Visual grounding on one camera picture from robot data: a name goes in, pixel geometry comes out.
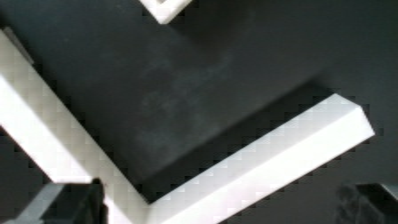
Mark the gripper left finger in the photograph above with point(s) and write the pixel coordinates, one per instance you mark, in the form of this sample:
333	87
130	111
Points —
68	204

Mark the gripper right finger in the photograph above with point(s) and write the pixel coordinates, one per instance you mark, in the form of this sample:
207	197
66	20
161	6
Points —
368	204

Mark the white square tabletop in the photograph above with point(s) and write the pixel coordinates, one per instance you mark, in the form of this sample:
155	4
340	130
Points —
164	9

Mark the white U-shaped fence frame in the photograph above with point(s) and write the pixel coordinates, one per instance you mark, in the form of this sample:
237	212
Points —
308	141

